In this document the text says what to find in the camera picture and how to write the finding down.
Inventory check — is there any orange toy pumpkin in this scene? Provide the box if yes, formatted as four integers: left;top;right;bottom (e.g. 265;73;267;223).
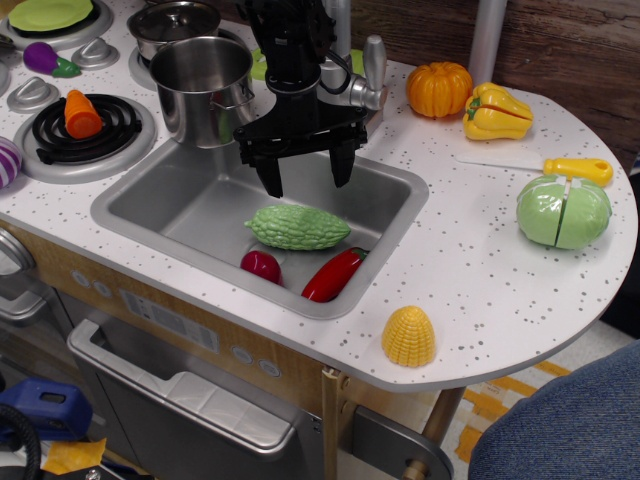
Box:
406;62;473;118

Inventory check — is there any steel pot with glass lid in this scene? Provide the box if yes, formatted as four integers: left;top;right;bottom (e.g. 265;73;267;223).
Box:
127;1;221;61

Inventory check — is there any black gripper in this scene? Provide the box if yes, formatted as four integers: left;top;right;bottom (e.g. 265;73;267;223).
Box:
233;91;368;198

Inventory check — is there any blue jeans knee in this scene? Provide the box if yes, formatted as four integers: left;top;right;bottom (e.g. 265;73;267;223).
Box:
468;342;639;479

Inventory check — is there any orange toy carrot piece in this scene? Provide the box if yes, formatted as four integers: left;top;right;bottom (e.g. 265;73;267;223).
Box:
64;90;103;140

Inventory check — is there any grey dishwasher door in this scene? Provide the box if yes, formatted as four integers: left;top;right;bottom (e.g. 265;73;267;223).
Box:
67;319;324;479

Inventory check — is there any blue device on floor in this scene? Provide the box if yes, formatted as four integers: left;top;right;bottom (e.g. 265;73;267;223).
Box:
1;378;93;441

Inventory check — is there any purple toy eggplant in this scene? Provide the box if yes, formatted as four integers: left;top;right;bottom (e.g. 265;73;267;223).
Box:
23;42;81;78

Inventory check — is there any black coil stove burner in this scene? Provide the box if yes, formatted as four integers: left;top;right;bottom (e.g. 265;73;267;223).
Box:
30;93;142;165

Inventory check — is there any green cutting board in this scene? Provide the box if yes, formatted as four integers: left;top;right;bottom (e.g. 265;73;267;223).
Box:
251;48;364;81

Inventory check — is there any yellow toy bell pepper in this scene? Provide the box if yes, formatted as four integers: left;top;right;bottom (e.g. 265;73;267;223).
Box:
462;82;534;141

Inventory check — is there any yellow handled toy knife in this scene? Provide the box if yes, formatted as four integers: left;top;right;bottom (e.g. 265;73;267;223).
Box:
456;151;614;187

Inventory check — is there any grey stove knob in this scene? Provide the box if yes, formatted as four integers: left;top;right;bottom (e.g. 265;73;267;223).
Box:
72;37;120;71
7;77;60;114

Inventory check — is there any green bumpy toy squash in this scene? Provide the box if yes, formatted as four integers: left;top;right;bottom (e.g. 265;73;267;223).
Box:
244;204;351;251

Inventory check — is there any black cable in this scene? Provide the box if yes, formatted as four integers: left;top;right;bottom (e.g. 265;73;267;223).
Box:
0;402;42;480

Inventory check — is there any green toy plate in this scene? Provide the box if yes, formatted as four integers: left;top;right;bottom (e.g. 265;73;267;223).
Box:
8;0;94;33

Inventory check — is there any yellow toy corn piece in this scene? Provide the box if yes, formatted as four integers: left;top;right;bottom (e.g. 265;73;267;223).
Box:
381;305;436;368

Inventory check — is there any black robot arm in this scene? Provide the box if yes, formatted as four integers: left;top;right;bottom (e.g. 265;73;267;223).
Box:
234;1;367;198

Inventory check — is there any grey toy sink basin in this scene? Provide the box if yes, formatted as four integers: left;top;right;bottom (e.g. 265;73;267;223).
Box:
91;140;428;319

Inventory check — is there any silver toy faucet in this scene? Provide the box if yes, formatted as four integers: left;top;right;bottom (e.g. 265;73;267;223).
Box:
318;0;388;135

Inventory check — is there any tall steel pot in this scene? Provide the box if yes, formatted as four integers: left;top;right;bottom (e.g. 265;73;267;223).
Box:
149;36;255;149

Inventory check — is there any purple striped toy onion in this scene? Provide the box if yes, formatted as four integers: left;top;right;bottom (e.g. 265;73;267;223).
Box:
0;137;22;188

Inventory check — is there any grey stove knob rear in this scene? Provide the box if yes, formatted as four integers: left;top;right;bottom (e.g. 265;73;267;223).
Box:
72;37;120;71

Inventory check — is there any green toy cabbage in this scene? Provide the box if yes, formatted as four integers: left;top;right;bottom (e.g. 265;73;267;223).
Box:
516;174;612;250

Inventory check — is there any magenta toy radish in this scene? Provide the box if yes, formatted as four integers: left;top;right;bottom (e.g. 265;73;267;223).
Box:
240;250;283;285

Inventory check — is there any grey vertical pole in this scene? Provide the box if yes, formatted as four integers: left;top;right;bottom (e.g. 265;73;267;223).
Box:
468;0;508;84

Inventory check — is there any grey oven door handle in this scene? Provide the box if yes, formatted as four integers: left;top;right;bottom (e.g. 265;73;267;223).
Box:
1;228;51;328

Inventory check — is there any red toy chili pepper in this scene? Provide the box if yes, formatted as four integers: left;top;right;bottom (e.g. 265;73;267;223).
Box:
302;247;369;303

